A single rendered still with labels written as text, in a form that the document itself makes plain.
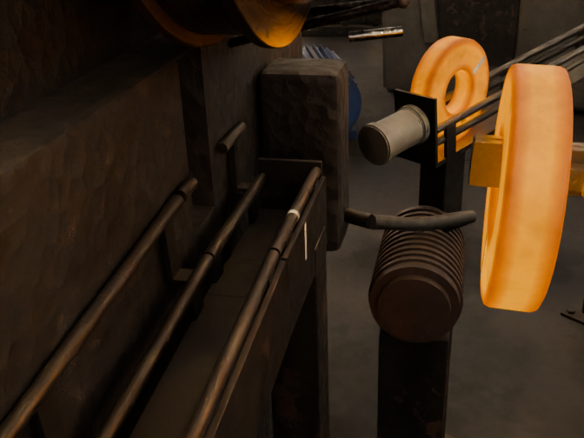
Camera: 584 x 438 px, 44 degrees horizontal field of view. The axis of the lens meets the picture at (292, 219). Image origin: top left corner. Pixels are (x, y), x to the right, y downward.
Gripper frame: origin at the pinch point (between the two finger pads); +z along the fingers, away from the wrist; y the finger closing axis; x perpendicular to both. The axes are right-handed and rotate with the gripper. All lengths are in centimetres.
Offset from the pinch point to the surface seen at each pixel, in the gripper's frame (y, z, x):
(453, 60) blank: 61, 5, -9
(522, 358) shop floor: 96, -18, -84
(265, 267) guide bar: 6.7, 18.9, -14.1
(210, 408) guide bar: -9.6, 18.4, -15.6
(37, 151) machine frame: -8.3, 29.1, 1.1
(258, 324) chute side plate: 0.4, 17.8, -15.5
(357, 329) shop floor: 100, 20, -86
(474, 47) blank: 65, 2, -8
